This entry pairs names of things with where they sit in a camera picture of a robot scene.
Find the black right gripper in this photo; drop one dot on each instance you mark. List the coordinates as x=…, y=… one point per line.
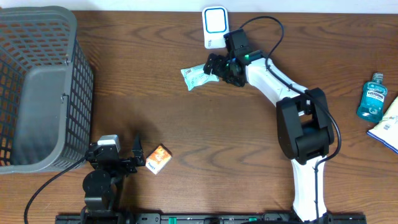
x=217, y=60

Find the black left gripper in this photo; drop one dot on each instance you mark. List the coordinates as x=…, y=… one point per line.
x=139, y=158

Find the orange small box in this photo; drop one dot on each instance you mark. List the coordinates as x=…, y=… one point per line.
x=158, y=159

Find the light green tissue pack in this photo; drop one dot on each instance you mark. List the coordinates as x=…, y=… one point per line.
x=195, y=76

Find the teal mouthwash bottle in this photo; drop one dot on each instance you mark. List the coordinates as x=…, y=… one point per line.
x=372, y=102

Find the cream snack bag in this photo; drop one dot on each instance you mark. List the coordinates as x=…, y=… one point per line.
x=386, y=130

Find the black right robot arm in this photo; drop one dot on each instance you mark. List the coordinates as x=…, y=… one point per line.
x=304, y=128

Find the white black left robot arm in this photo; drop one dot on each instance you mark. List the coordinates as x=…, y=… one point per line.
x=104, y=185

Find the white barcode scanner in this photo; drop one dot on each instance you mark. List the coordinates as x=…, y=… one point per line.
x=215, y=26

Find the grey plastic basket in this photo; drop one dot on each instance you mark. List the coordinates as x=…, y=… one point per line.
x=46, y=90

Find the black mounting rail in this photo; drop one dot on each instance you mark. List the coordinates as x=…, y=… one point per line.
x=156, y=218

